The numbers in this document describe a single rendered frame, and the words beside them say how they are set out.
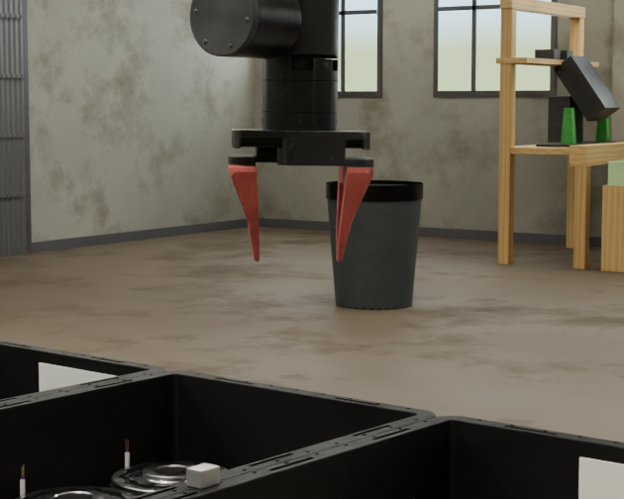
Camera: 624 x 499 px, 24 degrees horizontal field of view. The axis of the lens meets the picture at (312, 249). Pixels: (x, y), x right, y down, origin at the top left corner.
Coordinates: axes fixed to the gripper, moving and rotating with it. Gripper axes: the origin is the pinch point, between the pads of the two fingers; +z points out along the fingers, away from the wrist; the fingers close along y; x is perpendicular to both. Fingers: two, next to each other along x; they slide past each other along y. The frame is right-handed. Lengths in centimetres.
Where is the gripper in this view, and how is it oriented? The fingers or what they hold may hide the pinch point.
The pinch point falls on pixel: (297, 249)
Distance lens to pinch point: 110.3
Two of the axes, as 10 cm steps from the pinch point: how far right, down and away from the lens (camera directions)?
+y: 10.0, 0.1, 0.8
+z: -0.1, 9.9, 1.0
